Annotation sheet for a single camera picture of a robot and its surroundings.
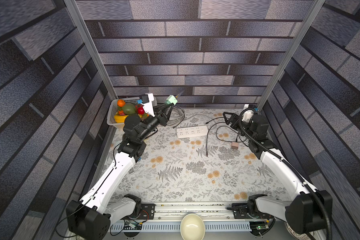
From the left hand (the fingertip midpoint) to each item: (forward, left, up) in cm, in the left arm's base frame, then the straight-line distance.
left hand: (172, 104), depth 61 cm
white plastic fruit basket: (+32, +48, -35) cm, 68 cm away
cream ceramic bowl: (-39, -10, -41) cm, 57 cm away
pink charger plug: (+4, -39, -40) cm, 56 cm away
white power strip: (+16, -12, -41) cm, 46 cm away
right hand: (+8, -28, -15) cm, 33 cm away
